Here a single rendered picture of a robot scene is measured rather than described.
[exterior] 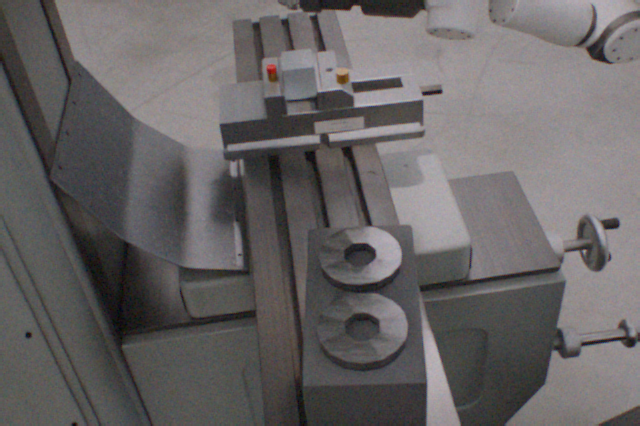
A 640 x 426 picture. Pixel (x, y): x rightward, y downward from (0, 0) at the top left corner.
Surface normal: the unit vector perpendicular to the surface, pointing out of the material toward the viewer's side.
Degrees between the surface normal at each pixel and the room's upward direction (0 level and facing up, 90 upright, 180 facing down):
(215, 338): 90
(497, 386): 90
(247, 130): 90
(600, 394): 0
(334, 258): 0
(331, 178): 0
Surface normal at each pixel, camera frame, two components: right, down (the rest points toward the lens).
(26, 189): 0.74, 0.39
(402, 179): -0.08, -0.74
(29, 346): 0.12, 0.64
